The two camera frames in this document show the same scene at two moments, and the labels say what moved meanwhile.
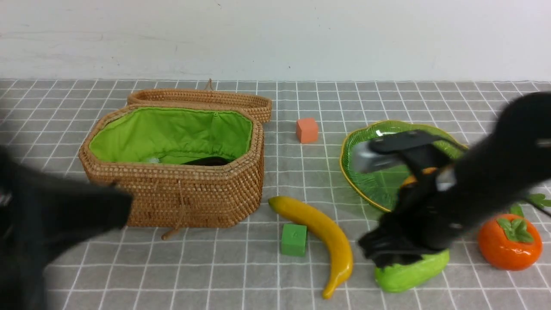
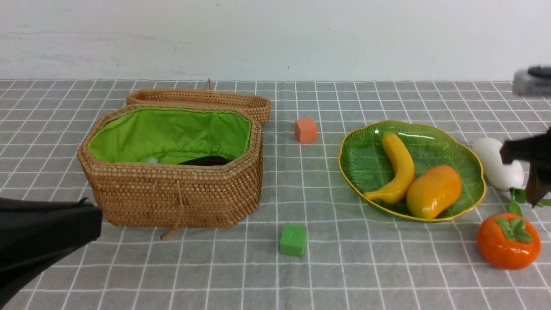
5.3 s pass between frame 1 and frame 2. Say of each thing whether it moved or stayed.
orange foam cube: stayed
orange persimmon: stayed
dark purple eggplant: stayed
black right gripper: moved
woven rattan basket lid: stayed
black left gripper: moved
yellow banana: moved
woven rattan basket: stayed
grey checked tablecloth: stayed
